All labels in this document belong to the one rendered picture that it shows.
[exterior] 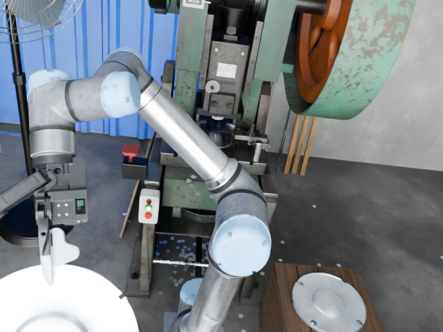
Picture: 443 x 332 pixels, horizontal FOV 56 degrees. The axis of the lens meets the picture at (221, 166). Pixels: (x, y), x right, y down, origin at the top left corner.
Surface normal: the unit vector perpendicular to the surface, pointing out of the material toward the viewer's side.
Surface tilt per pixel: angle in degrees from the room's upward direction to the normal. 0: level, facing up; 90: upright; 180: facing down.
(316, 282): 0
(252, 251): 83
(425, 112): 90
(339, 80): 110
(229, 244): 82
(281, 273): 0
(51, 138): 45
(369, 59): 97
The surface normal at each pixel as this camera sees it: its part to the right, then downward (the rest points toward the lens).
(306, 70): -0.26, -0.63
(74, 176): 0.31, -0.18
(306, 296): 0.14, -0.83
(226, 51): 0.03, 0.55
